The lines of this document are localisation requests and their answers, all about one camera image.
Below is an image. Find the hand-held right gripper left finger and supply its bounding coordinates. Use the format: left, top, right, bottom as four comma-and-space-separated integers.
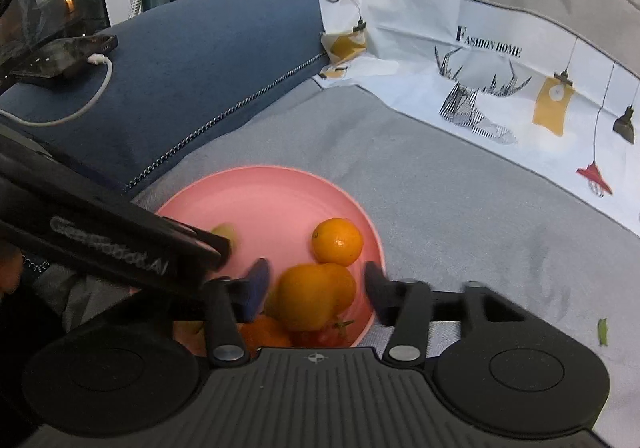
202, 258, 271, 365

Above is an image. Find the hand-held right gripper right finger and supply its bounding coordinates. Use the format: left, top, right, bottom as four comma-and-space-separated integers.
364, 261, 546, 365

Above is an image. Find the small orange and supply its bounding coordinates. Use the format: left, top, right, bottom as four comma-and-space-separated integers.
325, 264, 359, 316
312, 218, 364, 265
239, 315, 294, 350
276, 263, 346, 332

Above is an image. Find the small green fruit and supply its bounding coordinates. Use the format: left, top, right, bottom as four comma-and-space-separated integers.
211, 223, 240, 254

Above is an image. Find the red cherry tomato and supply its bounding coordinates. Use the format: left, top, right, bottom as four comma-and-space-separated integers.
292, 318, 357, 349

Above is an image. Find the pink plate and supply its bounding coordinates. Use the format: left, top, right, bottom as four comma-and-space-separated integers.
130, 165, 387, 356

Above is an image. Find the person's left hand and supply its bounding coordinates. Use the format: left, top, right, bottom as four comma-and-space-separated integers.
0, 248, 24, 294

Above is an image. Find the grey printed bed sheet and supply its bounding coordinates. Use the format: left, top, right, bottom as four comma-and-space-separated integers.
127, 0, 640, 448

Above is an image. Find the black smartphone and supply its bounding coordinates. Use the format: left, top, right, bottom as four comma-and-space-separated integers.
9, 33, 119, 89

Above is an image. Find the blue sofa armrest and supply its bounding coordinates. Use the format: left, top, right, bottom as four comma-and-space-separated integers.
0, 0, 328, 194

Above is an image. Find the white charging cable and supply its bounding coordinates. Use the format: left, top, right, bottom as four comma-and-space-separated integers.
0, 54, 114, 128

